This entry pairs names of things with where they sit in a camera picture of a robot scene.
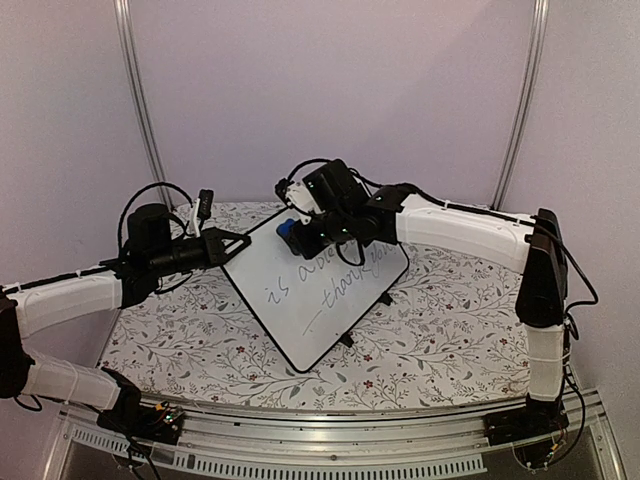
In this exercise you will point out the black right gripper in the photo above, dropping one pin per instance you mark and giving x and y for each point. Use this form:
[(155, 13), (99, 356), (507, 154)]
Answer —
[(307, 248)]

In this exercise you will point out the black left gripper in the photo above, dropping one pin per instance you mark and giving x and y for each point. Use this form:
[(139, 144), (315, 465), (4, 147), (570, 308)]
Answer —
[(215, 249)]

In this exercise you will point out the blue whiteboard eraser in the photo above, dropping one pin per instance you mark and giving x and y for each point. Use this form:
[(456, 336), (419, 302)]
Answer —
[(284, 230)]

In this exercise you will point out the white whiteboard black frame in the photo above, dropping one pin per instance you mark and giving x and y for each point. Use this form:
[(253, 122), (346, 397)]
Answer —
[(306, 306)]

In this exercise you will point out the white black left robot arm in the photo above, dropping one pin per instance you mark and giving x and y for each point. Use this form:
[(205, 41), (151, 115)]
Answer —
[(158, 245)]

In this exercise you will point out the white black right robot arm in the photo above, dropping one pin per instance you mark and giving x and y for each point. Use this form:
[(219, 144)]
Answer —
[(403, 214)]

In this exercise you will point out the black whiteboard stand foot right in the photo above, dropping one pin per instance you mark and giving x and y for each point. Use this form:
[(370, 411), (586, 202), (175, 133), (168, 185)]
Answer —
[(386, 299)]

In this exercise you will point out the black whiteboard stand foot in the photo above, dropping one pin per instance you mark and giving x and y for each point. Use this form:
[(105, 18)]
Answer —
[(386, 299), (346, 340)]

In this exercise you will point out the black whiteboard stand foot left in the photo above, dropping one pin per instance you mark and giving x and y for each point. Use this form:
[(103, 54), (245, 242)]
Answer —
[(346, 340)]

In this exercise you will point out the floral patterned table mat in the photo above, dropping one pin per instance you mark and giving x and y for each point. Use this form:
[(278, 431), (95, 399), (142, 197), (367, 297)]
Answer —
[(450, 337)]

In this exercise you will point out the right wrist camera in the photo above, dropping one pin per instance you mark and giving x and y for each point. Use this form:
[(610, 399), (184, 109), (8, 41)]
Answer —
[(320, 185)]

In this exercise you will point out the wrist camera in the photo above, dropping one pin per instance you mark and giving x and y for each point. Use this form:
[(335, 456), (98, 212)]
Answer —
[(200, 211), (320, 185)]

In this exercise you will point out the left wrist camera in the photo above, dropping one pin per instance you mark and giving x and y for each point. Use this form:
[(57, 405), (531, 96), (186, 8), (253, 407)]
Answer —
[(200, 211)]

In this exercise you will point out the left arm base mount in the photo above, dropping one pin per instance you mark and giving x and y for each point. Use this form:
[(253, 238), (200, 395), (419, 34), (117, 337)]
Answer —
[(130, 417)]

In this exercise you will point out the left aluminium corner post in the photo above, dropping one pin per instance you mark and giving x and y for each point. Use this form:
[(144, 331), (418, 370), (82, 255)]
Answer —
[(124, 25)]

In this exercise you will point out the aluminium corner post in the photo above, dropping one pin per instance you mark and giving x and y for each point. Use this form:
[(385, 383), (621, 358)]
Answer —
[(534, 54), (124, 25)]

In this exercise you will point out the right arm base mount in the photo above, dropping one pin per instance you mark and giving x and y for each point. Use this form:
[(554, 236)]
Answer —
[(539, 426)]

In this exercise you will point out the right aluminium corner post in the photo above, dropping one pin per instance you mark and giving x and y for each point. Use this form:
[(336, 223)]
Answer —
[(534, 54)]

